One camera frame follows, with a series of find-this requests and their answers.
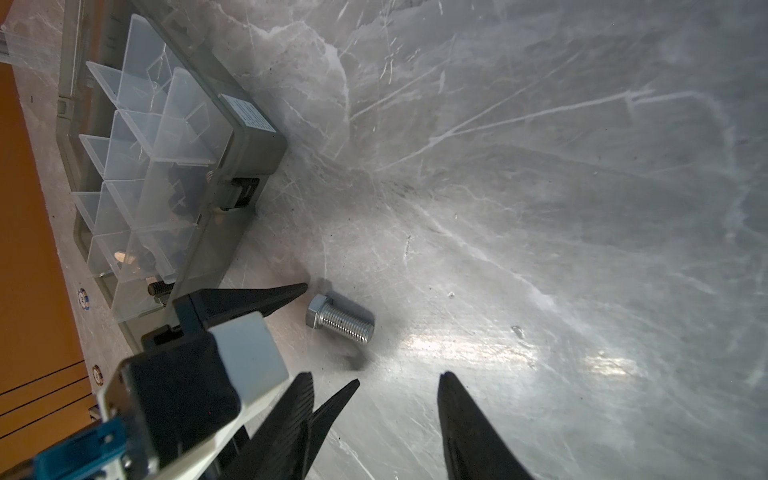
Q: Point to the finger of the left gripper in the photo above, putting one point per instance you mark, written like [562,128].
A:
[205,308]
[322,420]

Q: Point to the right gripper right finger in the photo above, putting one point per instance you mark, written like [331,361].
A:
[472,447]

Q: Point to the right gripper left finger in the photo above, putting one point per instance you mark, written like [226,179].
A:
[278,449]

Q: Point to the silver bolt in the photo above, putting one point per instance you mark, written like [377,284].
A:
[322,313]
[159,289]

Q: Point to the grey plastic organizer box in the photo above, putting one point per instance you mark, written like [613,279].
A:
[165,153]

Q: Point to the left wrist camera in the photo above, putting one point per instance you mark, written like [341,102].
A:
[177,411]

